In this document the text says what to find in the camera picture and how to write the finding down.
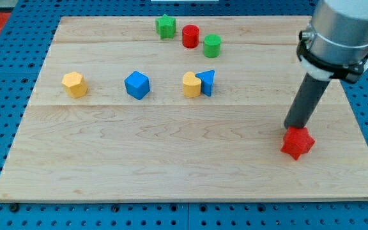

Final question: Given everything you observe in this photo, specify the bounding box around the yellow hexagon block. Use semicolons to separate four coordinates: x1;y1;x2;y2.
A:
61;72;88;98

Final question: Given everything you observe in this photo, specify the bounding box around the blue cube block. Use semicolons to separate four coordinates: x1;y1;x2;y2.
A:
124;71;150;100

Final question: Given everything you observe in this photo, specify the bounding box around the red star block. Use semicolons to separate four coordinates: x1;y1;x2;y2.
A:
280;126;316;160

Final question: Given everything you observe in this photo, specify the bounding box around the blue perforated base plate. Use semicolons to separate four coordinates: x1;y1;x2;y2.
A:
0;0;368;229

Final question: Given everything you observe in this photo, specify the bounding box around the green star block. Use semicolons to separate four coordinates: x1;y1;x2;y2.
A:
155;14;176;40

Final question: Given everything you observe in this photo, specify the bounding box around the green cylinder block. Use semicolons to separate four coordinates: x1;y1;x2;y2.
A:
203;34;221;58

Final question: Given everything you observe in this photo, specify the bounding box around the red cylinder block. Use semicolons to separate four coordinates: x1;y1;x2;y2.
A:
181;24;199;49

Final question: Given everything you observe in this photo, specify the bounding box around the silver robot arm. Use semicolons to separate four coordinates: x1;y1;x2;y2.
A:
296;0;368;84

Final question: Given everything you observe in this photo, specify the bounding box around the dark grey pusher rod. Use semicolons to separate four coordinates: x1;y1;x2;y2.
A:
284;73;329;129

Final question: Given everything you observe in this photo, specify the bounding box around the yellow heart block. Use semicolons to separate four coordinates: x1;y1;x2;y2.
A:
183;72;202;98

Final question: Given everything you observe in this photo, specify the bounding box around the blue triangle block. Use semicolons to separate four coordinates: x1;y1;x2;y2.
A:
195;70;215;96

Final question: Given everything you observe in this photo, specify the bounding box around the wooden board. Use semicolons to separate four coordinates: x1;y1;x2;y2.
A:
0;16;368;203

